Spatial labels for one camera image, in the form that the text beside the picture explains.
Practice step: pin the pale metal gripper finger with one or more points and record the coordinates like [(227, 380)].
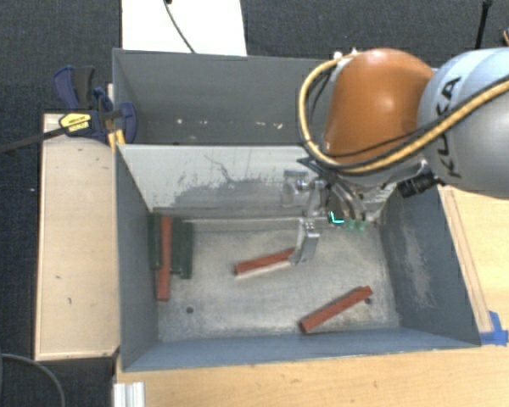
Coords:
[(307, 244), (294, 190)]

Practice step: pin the red-brown flat block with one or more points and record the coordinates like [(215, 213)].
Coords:
[(335, 310), (164, 261), (261, 264)]

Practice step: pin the grey metal bin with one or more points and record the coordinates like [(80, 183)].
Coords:
[(254, 303)]

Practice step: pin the dark green flat block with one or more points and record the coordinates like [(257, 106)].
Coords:
[(183, 248), (153, 240)]

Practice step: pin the pale wood flat board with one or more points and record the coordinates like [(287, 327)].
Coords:
[(76, 244)]

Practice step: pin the black cylinder on white bracket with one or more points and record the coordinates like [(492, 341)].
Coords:
[(415, 185)]

